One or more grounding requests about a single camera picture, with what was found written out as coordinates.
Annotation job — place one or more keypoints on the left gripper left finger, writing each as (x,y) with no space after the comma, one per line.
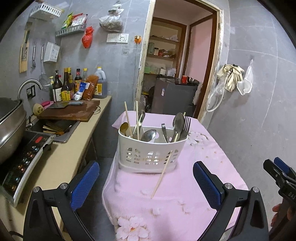
(40,222)

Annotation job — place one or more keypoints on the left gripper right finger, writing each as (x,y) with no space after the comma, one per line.
(251,223)

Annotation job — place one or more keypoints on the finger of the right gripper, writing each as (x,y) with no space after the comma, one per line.
(275,172)
(284,167)

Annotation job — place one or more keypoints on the wooden chopstick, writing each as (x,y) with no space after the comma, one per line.
(137,122)
(164,169)
(128,120)

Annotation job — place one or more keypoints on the white plastic utensil caddy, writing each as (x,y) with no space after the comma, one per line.
(136,156)

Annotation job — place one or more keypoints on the small steel spoon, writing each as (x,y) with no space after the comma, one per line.
(148,135)

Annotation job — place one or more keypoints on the large steel spoon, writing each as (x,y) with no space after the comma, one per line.
(178,125)

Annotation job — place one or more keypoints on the person right hand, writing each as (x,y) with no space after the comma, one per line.
(276,209)

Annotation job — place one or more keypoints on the induction cooker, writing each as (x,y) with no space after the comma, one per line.
(16,170)

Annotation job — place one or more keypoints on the wooden counter top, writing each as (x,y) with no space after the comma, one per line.
(59,165)

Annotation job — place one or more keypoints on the pink floral table cloth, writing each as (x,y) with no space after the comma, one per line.
(179,209)

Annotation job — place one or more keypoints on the white mesh bag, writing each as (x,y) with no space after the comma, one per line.
(245,86)

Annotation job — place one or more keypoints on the cream rubber gloves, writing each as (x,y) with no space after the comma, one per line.
(232,74)

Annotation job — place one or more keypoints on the steel wok pot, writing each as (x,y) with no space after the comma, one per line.
(13,124)

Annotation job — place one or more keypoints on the wooden cutting board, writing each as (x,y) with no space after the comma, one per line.
(81,113)

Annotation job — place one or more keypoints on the grey refrigerator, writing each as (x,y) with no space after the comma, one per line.
(171,98)

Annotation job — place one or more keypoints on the red cup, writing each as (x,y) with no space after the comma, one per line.
(184,79)

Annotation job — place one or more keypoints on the dark soy sauce bottle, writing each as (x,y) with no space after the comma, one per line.
(66,91)

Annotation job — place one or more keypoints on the chrome sink faucet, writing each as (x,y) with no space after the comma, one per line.
(33,81)

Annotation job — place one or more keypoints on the large oil jug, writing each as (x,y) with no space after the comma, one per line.
(101,87)

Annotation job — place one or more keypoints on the orange snack packet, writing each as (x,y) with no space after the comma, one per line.
(90,88)

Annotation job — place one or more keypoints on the green plastic container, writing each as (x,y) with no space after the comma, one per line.
(147,70)

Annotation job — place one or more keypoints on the red plastic bag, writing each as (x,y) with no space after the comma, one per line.
(87,38)

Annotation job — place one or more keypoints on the wall socket plate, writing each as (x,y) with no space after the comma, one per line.
(117,38)

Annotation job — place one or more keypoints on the wall spice rack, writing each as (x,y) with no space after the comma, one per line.
(73,24)

